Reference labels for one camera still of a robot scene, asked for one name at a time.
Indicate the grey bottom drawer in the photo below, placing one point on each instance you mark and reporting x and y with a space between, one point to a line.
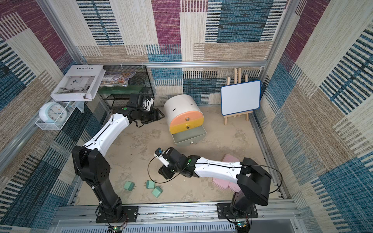
189 137

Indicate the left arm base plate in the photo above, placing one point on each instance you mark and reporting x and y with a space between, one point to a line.
126 214

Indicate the white alarm clock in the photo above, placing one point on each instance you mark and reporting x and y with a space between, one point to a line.
53 112

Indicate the pink case left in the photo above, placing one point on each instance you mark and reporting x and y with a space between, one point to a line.
223 184

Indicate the colourful picture book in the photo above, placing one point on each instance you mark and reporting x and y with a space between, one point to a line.
117 79

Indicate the clear wall tray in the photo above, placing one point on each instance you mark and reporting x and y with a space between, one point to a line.
70 107

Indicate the white round drawer cabinet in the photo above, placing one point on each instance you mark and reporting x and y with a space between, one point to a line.
179 104

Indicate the pink case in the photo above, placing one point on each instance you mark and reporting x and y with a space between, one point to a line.
234 187
223 184

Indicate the yellow drawer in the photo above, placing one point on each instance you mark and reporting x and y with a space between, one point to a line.
178 126

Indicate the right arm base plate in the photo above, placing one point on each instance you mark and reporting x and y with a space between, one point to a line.
226 211

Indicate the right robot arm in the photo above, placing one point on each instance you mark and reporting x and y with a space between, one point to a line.
253 180

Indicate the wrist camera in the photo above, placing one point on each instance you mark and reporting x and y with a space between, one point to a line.
172 157
140 101

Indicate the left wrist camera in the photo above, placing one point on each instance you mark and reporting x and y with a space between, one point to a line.
140 101

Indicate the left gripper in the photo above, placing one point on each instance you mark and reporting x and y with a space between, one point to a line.
153 117

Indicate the white Inedia box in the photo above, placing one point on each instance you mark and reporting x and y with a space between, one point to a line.
80 84

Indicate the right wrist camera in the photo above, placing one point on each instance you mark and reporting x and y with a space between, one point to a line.
172 157

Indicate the white board on easel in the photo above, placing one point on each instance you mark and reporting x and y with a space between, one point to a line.
241 98

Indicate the black wire shelf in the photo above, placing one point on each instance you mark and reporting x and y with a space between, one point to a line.
119 95

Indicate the green plug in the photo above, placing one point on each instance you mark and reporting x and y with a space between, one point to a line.
150 184
157 191
129 186

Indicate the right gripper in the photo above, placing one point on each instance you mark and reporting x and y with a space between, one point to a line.
166 171

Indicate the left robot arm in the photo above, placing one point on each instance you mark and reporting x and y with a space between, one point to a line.
90 163

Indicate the pink case right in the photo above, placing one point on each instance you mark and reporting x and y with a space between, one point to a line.
234 187

